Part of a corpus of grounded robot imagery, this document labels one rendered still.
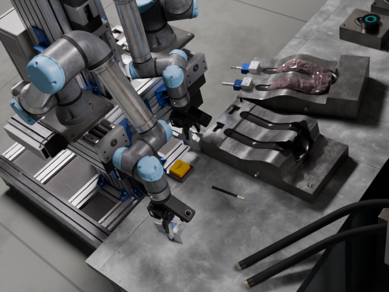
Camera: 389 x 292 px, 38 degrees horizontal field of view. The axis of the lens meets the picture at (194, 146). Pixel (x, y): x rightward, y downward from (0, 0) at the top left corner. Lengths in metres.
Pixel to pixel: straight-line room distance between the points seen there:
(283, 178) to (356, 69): 0.59
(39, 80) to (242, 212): 0.86
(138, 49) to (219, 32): 2.17
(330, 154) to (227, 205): 0.42
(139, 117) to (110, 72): 0.18
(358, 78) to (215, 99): 1.52
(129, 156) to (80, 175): 1.42
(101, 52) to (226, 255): 0.80
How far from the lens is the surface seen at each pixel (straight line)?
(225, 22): 4.31
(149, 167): 1.75
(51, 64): 1.70
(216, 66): 3.93
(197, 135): 2.28
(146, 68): 2.15
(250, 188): 2.13
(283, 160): 2.03
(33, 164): 3.43
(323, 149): 2.15
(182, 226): 2.02
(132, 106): 1.83
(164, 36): 2.42
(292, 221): 2.03
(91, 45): 1.75
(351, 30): 2.65
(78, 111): 2.22
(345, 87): 2.30
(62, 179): 3.26
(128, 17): 2.05
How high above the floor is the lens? 2.47
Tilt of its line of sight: 46 degrees down
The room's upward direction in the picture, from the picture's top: 17 degrees counter-clockwise
